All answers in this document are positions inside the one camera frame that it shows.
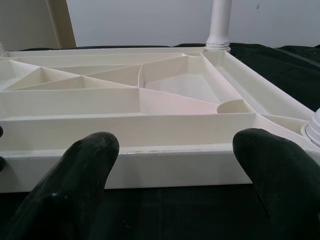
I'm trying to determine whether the white plastic children table top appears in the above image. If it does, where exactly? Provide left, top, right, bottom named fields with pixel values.
left=0, top=46, right=320, bottom=193

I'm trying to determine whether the black table cloth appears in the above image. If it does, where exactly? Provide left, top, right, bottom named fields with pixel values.
left=0, top=42, right=320, bottom=240

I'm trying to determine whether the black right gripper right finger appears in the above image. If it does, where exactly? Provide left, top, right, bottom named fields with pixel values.
left=232, top=127, right=320, bottom=240

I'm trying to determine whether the beige door frame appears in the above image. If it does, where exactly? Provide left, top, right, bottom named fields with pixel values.
left=46, top=0, right=77, bottom=50

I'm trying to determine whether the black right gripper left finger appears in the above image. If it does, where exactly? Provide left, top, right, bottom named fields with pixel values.
left=0, top=131, right=120, bottom=240

